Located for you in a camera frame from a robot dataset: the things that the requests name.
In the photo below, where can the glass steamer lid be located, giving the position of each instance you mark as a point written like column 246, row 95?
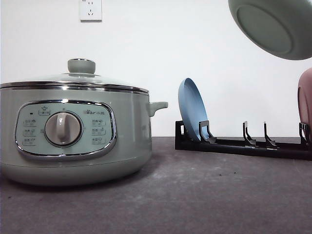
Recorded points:
column 81, row 73

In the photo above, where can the green plate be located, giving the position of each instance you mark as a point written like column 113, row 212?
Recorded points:
column 280, row 27

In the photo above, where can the blue plate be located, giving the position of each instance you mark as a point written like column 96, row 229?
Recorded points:
column 192, row 108

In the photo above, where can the green electric steamer pot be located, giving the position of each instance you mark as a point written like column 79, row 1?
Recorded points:
column 74, row 133

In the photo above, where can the black plate rack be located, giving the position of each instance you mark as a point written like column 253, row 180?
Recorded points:
column 269, row 148

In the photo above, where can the pink plate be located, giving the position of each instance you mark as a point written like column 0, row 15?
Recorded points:
column 304, row 92

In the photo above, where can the white wall socket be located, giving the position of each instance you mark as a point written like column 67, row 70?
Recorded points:
column 91, row 11

